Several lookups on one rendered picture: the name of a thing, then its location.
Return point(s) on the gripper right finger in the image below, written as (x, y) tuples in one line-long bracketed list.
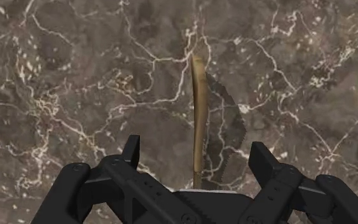
[(285, 192)]

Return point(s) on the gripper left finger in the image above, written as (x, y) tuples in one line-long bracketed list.
[(126, 189)]

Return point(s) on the tan curved wooden utensil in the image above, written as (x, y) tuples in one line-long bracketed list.
[(199, 118)]

